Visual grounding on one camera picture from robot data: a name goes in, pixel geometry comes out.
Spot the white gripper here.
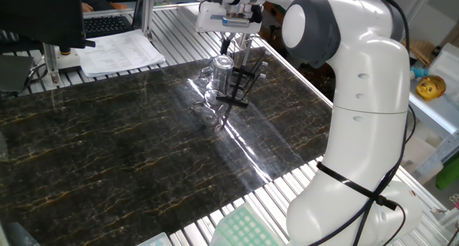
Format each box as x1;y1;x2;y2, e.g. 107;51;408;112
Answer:
195;4;263;56

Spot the clear plastic handled cup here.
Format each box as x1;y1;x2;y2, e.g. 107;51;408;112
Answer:
199;55;236;106

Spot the white paper stack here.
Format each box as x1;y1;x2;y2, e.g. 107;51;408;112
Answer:
76;29;166;78

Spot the black keyboard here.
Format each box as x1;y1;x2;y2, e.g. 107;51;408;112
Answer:
82;14;134;39

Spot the dark marble pattern board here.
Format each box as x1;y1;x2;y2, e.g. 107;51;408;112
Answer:
0;47;336;246

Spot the green pipette tip box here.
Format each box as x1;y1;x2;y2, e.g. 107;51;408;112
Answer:
211;202;288;246

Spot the black monitor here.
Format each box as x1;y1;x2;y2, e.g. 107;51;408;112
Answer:
0;0;96;49

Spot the brown cardboard piece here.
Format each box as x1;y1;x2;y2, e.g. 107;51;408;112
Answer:
403;37;437;67

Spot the small teal toy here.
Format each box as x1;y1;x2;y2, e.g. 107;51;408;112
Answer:
410;66;430;79

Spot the blue pipette tip box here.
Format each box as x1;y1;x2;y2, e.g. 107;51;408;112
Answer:
138;232;173;246

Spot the golden piggy bank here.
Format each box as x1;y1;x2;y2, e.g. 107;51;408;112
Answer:
415;75;448;102

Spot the dark grey flat box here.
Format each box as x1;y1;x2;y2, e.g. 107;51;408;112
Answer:
0;54;35;95

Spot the grey metal shelf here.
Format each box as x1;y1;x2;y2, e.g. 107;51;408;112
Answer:
408;91;459;139

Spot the translucent white container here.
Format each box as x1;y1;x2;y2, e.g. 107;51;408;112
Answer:
428;43;459;107

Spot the green bin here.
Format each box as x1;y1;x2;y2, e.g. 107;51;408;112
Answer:
435;152;459;191

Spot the thin grey vertical post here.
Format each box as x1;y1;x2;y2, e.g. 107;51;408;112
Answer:
240;33;252;67

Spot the black wire cup rack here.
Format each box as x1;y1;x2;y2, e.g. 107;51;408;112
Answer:
216;50;268;108

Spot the tall aluminium extrusion post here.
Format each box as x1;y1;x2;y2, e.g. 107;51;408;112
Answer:
141;0;156;42

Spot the white mount base with knob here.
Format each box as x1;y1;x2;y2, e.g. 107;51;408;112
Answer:
56;47;82;74

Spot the short aluminium extrusion post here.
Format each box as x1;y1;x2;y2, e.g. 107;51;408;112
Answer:
42;43;62;88

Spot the long black gripper cable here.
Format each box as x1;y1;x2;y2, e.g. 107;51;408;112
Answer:
308;0;419;246

